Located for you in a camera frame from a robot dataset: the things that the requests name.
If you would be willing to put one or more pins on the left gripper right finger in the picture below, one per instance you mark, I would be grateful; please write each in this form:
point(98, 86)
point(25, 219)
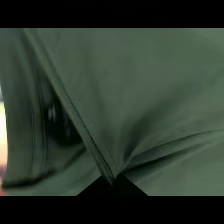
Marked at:
point(128, 188)

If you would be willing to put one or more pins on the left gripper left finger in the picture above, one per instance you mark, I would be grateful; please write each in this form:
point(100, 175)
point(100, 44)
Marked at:
point(97, 189)

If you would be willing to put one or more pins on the dark green shirt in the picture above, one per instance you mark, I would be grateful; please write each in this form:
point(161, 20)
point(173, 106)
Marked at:
point(140, 93)

